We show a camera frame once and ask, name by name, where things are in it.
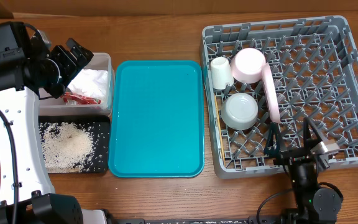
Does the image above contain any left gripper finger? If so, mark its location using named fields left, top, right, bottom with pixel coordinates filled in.
left=51, top=45, right=78, bottom=87
left=66, top=38, right=94, bottom=70

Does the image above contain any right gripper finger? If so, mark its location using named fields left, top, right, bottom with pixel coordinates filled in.
left=302, top=116, right=326, bottom=150
left=264, top=122, right=282, bottom=152

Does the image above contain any white napkin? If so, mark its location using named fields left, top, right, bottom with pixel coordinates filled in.
left=68, top=69, right=109, bottom=101

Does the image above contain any red snack wrapper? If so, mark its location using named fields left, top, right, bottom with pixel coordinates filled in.
left=60, top=92, right=101, bottom=105

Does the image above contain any pink plate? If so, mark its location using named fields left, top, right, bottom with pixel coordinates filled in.
left=261, top=63, right=281, bottom=124

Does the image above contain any grey bowl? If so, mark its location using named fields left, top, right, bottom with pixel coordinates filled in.
left=221, top=93, right=258, bottom=130

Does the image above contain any wooden chopstick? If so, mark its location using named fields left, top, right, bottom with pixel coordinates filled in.
left=214, top=95, right=226, bottom=167

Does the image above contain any white cup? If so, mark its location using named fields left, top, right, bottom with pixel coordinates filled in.
left=210, top=57, right=234, bottom=90

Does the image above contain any pink bowl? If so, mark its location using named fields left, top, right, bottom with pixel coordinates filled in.
left=230, top=48, right=266, bottom=83

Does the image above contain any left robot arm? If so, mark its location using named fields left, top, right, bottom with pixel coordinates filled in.
left=0, top=22, right=114, bottom=223

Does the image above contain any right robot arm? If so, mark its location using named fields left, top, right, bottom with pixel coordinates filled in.
left=256, top=118, right=344, bottom=223

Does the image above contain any grey dishwasher rack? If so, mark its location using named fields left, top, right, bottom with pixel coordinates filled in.
left=201, top=16, right=358, bottom=179

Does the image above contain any clear plastic bin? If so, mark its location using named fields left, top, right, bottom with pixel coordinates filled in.
left=40, top=53, right=114, bottom=116

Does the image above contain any black plastic tray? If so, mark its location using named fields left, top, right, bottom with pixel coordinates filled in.
left=38, top=114, right=111, bottom=174

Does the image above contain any pile of rice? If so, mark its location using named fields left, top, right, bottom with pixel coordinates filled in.
left=39, top=121, right=110, bottom=173

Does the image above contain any teal serving tray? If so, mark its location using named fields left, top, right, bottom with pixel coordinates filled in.
left=108, top=60, right=204, bottom=178

